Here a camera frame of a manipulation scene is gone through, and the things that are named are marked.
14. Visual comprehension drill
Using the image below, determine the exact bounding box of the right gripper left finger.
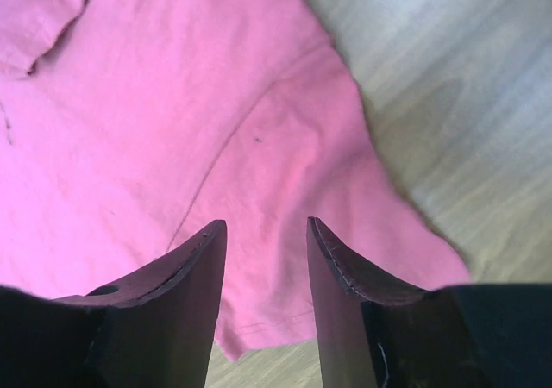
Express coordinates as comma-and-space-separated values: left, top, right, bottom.
1, 220, 227, 387

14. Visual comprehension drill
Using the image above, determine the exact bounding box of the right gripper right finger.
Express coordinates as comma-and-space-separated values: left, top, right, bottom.
307, 217, 551, 387

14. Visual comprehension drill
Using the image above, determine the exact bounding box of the rose red t shirt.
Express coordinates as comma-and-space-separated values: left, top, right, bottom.
1, 0, 469, 360

